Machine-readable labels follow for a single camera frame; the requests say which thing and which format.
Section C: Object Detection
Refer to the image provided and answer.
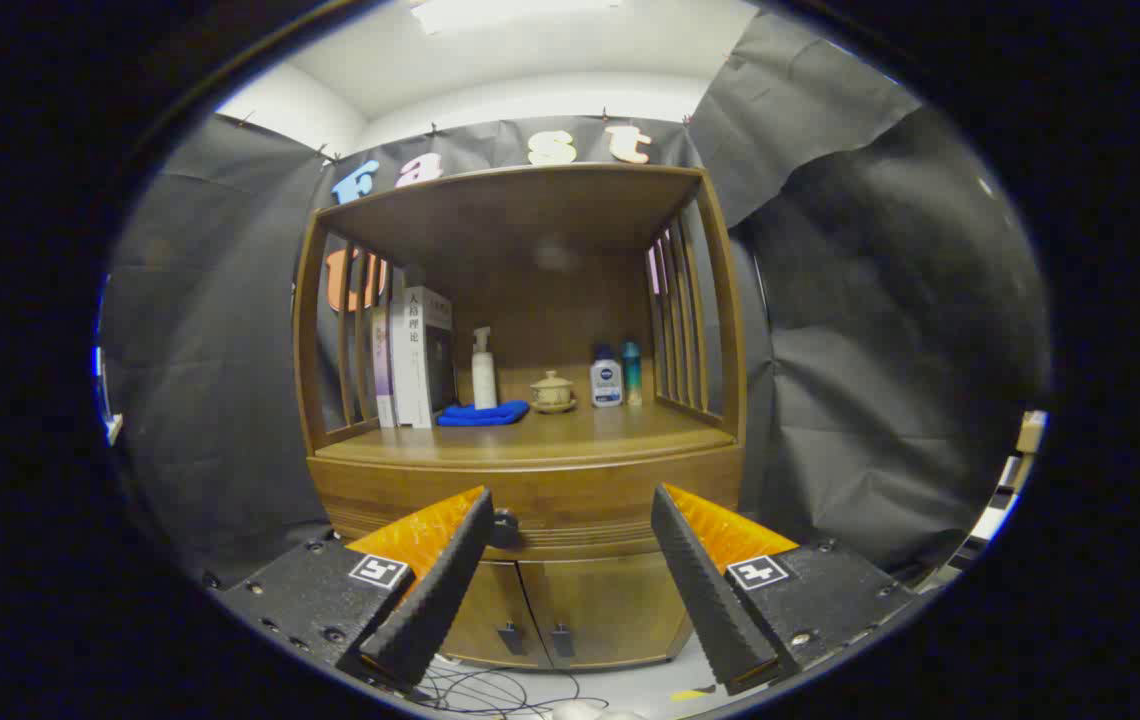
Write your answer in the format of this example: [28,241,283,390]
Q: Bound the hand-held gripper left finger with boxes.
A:
[215,486,496,691]

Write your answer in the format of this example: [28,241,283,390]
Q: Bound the folded blue cloth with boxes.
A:
[436,400,531,428]

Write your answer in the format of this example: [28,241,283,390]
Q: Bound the thick white book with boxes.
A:
[390,287,456,429]

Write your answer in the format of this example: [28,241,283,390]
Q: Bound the ceiling light panel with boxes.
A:
[410,0,623,36]

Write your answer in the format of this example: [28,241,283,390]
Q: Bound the cream lidded teacup with saucer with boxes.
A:
[530,370,578,414]

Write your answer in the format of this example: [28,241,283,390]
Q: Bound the wooden drawer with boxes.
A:
[308,445,743,561]

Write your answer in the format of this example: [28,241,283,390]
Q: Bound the wooden cabinet door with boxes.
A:
[440,560,551,669]
[518,553,696,669]

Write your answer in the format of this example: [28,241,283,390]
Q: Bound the wooden cabinet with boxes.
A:
[292,163,748,671]

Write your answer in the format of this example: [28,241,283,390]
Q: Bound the white side shelf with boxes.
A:
[950,410,1048,571]

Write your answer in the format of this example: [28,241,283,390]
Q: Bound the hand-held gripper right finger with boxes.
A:
[650,484,921,696]

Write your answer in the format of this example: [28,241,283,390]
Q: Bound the white lotion bottle blue cap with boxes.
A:
[590,345,624,408]

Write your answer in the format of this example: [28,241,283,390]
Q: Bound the black floor cables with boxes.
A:
[410,655,611,717]

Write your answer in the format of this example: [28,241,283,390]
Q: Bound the thin purple book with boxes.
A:
[371,305,397,429]

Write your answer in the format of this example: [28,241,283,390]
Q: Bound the wooden countertop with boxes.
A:
[315,400,736,469]

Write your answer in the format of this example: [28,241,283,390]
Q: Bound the white pump bottle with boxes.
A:
[470,326,499,411]

